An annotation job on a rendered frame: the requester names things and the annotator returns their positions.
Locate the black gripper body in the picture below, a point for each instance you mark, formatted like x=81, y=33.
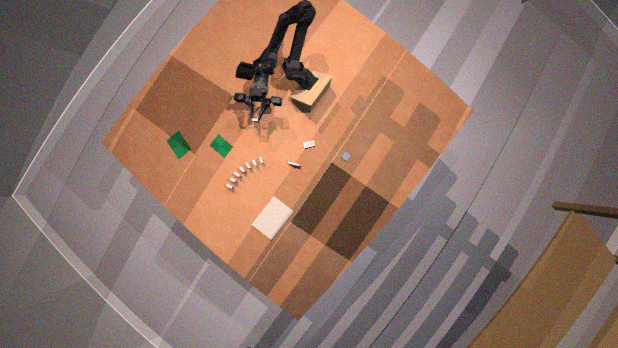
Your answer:
x=241, y=97

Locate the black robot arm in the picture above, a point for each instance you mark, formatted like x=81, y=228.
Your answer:
x=303, y=14

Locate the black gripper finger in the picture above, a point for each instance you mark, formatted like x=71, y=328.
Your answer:
x=250, y=105
x=262, y=109

